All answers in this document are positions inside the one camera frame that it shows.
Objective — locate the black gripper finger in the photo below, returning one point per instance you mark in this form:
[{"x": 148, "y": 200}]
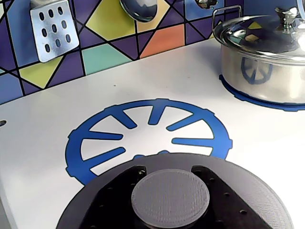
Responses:
[
  {"x": 226, "y": 210},
  {"x": 114, "y": 205}
]

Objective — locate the gray lid with knob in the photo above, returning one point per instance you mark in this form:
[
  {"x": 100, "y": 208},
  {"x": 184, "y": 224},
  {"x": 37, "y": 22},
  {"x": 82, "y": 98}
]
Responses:
[{"x": 170, "y": 198}]

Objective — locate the stainless steel pot lid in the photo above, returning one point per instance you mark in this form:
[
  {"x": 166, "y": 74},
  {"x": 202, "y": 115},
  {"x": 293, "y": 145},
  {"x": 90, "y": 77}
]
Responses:
[{"x": 262, "y": 35}]

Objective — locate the blue burner decal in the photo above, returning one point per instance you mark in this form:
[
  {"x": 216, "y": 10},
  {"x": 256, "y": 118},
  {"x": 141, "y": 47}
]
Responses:
[
  {"x": 76, "y": 152},
  {"x": 238, "y": 95}
]

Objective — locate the blue toy kitchen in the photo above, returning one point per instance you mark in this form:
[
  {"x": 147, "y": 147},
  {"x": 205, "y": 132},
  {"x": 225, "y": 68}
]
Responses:
[{"x": 166, "y": 78}]

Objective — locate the colourful mosaic backsplash panel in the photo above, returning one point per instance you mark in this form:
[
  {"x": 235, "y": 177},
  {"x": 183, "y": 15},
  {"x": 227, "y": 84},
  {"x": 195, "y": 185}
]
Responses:
[{"x": 162, "y": 40}]

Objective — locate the slotted metal spatula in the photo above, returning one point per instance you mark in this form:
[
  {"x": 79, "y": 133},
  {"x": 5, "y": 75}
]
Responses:
[{"x": 53, "y": 31}]

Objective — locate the metal spoon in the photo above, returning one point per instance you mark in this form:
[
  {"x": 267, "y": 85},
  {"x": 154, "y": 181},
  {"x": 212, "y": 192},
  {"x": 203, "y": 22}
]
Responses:
[{"x": 140, "y": 10}]

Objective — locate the metal ladle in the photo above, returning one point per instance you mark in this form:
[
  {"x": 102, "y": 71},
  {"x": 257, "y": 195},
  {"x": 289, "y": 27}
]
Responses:
[{"x": 206, "y": 3}]

